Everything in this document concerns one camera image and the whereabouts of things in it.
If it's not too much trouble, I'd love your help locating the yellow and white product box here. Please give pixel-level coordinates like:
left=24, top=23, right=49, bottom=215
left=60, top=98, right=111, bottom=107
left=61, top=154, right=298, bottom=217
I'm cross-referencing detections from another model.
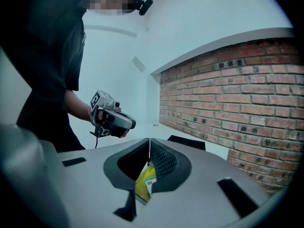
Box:
left=134, top=164, right=158, bottom=206

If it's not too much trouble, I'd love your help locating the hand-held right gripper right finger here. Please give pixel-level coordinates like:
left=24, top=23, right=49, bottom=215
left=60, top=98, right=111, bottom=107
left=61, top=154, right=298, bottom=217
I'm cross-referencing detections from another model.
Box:
left=146, top=138, right=270, bottom=228

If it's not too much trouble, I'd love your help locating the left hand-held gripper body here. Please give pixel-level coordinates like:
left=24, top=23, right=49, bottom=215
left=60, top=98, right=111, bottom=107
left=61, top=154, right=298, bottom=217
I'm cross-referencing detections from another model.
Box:
left=89, top=89, right=121, bottom=139

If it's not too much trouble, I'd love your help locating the green and white plaster box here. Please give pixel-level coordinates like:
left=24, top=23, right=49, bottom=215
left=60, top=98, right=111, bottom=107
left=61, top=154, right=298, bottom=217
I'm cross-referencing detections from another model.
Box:
left=143, top=177, right=158, bottom=195

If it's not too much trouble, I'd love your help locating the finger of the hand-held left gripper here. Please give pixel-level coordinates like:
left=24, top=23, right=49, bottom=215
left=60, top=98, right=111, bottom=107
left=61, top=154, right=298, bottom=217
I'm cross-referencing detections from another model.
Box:
left=108, top=113, right=137, bottom=131

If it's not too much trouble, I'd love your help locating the person's left hand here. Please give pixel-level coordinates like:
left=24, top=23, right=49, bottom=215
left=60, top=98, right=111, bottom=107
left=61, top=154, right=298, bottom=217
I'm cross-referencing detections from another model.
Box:
left=97, top=109, right=130, bottom=139

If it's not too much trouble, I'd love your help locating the person's black shirt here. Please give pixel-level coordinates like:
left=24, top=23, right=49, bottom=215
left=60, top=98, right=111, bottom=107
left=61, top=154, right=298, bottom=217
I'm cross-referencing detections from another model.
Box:
left=0, top=0, right=86, bottom=153

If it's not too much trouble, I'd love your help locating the person's left forearm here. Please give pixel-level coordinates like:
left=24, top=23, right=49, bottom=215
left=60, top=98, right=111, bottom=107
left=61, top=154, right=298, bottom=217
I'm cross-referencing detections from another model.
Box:
left=64, top=89, right=95, bottom=125

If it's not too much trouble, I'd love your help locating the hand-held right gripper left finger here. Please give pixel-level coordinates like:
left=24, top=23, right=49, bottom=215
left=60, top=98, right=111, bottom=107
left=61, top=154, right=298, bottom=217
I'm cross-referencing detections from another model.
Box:
left=57, top=138, right=151, bottom=228

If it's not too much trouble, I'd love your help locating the black head camera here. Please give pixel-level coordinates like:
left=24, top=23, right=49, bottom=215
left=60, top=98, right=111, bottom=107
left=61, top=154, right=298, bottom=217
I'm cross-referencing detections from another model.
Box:
left=138, top=0, right=155, bottom=17

